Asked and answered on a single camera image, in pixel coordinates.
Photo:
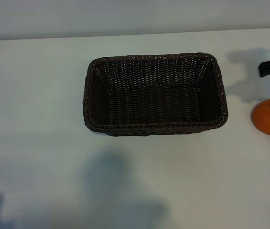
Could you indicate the dark brown woven basket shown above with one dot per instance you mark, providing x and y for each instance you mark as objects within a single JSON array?
[{"x": 154, "y": 100}]

